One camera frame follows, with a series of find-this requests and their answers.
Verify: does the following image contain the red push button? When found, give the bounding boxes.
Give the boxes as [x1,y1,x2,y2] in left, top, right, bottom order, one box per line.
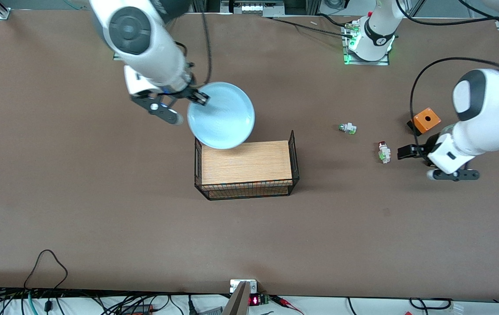
[378,141,392,164]

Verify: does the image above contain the light blue plate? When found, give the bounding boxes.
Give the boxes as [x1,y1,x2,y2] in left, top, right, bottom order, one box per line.
[187,82,256,151]

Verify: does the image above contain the orange push button box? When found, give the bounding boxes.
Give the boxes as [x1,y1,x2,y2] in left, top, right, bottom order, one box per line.
[407,107,442,137]

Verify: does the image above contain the light wooden board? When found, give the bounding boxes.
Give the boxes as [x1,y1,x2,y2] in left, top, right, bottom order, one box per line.
[201,140,293,186]

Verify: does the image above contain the white power strip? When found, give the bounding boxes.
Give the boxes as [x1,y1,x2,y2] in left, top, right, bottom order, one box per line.
[221,0,285,16]

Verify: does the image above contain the small white block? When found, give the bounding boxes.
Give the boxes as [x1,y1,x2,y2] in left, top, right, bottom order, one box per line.
[230,279,258,294]

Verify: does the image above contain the flat black box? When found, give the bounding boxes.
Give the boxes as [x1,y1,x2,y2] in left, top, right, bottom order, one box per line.
[118,304,154,315]

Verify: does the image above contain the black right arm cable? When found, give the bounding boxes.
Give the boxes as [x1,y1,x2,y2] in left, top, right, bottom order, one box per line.
[199,11,213,86]

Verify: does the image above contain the black wire basket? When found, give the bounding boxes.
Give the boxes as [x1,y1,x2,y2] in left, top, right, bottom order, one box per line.
[194,130,300,201]

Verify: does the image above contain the black cable on table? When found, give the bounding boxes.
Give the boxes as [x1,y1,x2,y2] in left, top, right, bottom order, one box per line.
[262,16,355,38]

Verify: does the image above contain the black cable on white edge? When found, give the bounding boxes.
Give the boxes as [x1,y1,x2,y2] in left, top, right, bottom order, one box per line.
[409,297,453,310]

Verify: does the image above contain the red wires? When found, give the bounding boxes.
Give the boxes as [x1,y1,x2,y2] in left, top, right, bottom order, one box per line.
[271,296,304,315]

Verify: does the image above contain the grey wedge-shaped bracket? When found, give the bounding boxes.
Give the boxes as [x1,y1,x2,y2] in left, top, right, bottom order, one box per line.
[222,281,251,315]

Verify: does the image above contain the looped thin black cable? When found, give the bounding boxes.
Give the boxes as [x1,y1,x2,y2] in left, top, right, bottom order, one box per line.
[24,249,69,291]

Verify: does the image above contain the teal cable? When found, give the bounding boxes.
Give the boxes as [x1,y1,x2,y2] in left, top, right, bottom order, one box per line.
[26,292,40,315]

